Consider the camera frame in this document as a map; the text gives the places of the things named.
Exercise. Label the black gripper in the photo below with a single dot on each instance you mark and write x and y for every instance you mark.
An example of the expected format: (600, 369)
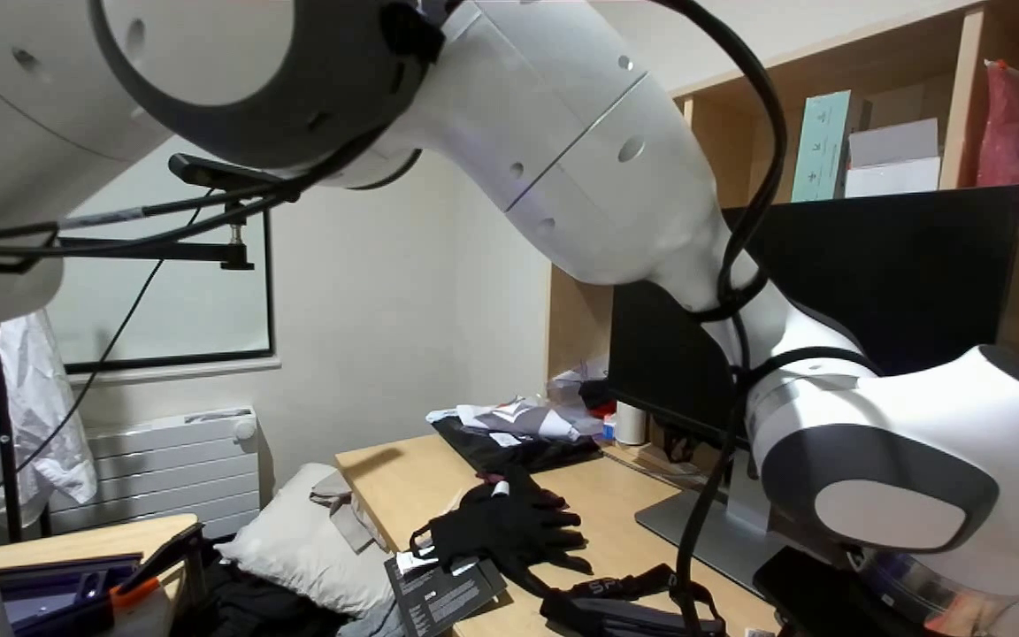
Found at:
(816, 596)

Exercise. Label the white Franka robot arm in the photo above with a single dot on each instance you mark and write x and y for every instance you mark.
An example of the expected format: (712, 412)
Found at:
(531, 141)

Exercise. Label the purple plastic tray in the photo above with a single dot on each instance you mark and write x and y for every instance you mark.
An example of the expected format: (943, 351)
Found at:
(54, 596)

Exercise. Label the black gloves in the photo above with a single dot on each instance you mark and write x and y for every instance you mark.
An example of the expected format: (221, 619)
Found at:
(511, 530)

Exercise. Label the black computer monitor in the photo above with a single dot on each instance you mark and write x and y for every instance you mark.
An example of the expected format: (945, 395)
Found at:
(909, 284)

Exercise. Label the black folded cloth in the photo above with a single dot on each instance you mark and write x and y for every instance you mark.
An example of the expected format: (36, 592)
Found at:
(520, 453)

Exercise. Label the white patterned cloth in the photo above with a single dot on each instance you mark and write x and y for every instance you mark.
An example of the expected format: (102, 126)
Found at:
(511, 416)

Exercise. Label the black booklet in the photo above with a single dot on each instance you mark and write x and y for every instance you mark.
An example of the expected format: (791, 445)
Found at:
(442, 596)

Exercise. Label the teal book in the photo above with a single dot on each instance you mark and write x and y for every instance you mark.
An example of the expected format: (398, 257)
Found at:
(823, 147)

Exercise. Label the red bag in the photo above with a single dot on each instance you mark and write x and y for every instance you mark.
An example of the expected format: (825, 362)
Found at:
(1013, 136)

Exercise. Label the wooden shelf unit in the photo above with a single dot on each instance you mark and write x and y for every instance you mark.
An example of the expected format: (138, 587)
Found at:
(964, 108)

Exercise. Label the white pillow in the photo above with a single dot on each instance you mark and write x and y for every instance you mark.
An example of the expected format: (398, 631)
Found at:
(299, 541)

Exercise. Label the black bag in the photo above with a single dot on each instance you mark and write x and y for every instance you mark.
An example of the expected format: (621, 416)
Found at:
(247, 602)

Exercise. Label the white radiator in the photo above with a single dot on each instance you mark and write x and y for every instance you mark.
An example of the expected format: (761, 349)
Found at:
(178, 470)

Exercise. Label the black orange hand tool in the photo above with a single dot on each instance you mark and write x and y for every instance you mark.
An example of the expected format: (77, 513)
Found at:
(141, 585)

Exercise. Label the black framed whiteboard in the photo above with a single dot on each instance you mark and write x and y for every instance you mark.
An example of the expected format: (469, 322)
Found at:
(178, 305)

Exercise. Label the small wooden side table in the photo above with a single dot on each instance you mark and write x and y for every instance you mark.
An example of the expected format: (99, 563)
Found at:
(95, 535)

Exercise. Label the white plastic cover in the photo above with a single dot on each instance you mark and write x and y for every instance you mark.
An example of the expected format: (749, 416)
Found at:
(34, 402)

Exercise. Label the black camera stand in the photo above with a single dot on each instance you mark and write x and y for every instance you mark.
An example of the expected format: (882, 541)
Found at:
(158, 250)

